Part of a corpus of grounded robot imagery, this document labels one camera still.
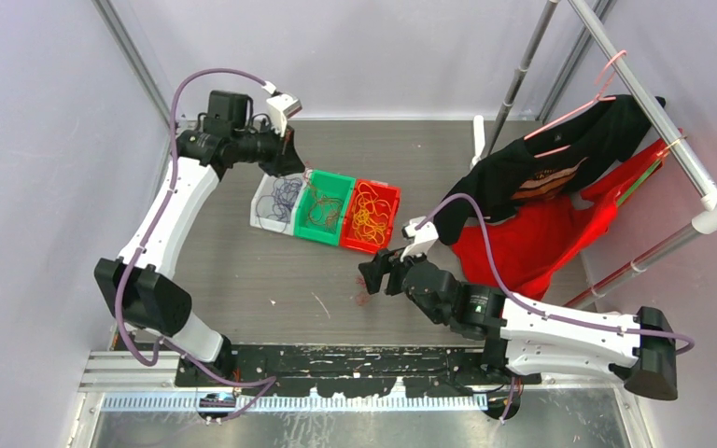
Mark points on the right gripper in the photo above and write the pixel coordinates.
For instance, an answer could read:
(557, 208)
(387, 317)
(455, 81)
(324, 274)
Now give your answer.
(374, 271)

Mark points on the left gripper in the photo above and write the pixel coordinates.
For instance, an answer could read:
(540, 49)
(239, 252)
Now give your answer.
(286, 160)

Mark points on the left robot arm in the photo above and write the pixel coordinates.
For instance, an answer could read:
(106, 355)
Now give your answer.
(138, 285)

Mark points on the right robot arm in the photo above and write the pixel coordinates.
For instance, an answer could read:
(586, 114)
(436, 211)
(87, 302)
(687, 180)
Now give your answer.
(523, 337)

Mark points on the white plastic bin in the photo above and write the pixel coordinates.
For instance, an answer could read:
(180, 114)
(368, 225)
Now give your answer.
(275, 203)

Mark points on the red plastic bin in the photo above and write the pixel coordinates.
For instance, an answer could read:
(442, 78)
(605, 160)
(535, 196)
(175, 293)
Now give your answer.
(369, 220)

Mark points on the green plastic bin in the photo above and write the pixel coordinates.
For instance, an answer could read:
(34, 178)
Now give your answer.
(323, 207)

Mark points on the red t-shirt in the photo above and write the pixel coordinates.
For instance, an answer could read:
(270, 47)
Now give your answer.
(544, 237)

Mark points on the black t-shirt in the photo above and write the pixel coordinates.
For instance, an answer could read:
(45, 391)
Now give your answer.
(566, 159)

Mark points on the pink clothes hanger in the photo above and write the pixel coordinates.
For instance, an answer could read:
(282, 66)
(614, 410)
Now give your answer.
(606, 75)

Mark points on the green clothes hanger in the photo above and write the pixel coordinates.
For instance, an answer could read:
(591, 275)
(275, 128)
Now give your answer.
(630, 190)

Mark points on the metal clothes rack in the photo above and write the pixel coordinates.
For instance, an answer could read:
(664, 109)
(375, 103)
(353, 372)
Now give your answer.
(661, 249)

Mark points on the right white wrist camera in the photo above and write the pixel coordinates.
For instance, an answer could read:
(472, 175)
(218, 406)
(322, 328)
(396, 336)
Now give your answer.
(421, 235)

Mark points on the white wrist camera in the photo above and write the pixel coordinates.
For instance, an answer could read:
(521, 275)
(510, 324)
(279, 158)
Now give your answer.
(281, 106)
(421, 235)

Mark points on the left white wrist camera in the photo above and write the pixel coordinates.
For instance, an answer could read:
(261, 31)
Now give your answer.
(281, 106)

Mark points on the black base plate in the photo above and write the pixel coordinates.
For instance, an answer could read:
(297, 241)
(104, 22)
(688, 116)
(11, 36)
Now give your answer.
(356, 371)

